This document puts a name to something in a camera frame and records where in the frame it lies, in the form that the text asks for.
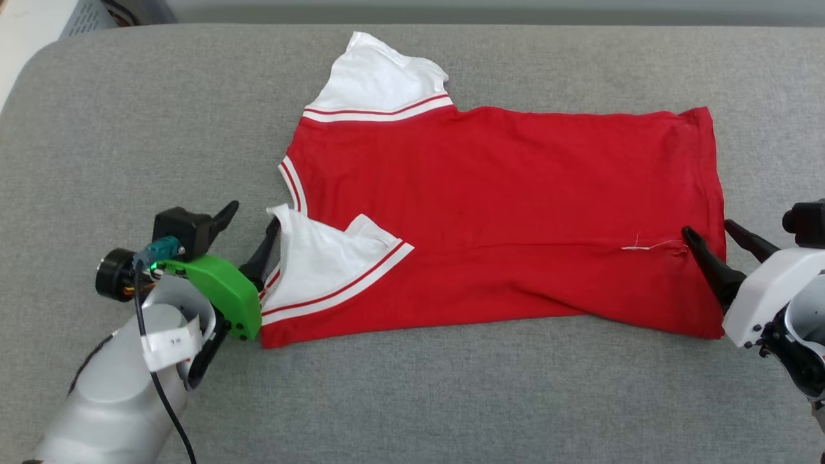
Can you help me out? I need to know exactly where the red shirt with white sleeves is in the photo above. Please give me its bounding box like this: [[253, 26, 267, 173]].
[[259, 31, 728, 349]]

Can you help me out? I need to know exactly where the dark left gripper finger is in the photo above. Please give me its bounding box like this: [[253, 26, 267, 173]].
[[209, 200, 240, 238], [238, 217, 282, 292]]

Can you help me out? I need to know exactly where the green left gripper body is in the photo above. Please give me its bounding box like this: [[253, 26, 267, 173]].
[[158, 253, 263, 341]]

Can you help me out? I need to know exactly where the white low table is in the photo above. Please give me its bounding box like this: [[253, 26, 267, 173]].
[[0, 0, 81, 113]]

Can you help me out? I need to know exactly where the grey perforated basket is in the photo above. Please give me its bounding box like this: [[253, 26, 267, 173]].
[[60, 0, 123, 39]]

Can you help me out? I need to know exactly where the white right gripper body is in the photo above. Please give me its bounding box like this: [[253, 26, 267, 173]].
[[722, 248, 825, 349]]

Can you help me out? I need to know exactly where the grey fabric sofa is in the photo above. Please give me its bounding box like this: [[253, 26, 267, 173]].
[[0, 24, 825, 464]]

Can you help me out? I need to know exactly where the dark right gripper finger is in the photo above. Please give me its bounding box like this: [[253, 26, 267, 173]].
[[681, 226, 746, 307], [724, 219, 781, 263]]

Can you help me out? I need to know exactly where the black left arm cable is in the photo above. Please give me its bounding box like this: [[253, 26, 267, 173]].
[[132, 255, 197, 464]]

